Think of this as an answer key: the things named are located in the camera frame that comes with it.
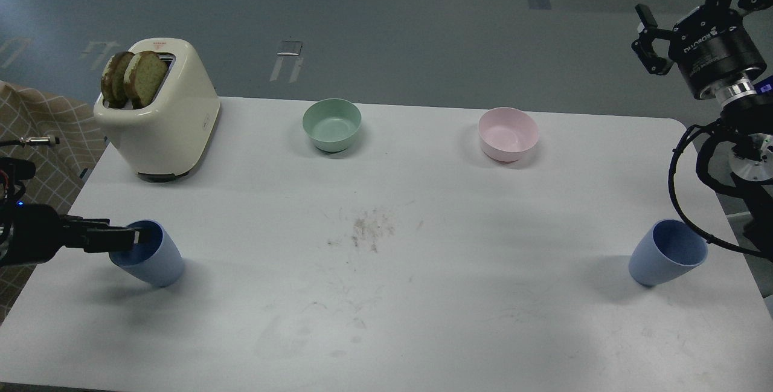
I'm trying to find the pink bowl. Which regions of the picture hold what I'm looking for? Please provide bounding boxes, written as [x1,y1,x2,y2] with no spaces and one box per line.
[477,108,539,163]

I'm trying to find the toast slice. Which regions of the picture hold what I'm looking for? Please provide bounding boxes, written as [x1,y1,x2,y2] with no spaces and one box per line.
[123,51,168,109]
[100,51,135,109]

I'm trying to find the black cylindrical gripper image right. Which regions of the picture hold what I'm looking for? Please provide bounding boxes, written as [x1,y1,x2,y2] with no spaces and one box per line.
[631,0,773,100]

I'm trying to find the toast slice right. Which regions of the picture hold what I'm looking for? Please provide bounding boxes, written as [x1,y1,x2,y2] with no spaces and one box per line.
[123,51,168,109]

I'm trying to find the green bowl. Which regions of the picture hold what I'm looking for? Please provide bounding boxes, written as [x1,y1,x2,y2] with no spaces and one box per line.
[302,98,362,153]

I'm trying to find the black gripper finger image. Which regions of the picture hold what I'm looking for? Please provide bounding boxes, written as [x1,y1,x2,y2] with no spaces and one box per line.
[60,216,153,252]

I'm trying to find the cream toaster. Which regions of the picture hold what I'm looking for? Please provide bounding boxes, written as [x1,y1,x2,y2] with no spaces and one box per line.
[94,39,220,182]

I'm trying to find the beige checkered cloth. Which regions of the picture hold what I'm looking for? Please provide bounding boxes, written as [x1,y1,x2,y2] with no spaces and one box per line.
[0,81,108,323]

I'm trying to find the toast slice left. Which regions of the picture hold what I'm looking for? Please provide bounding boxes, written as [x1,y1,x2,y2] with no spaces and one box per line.
[100,51,135,109]

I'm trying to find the blue cup starting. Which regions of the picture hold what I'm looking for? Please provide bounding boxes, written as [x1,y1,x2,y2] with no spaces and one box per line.
[109,220,185,288]
[627,219,708,287]

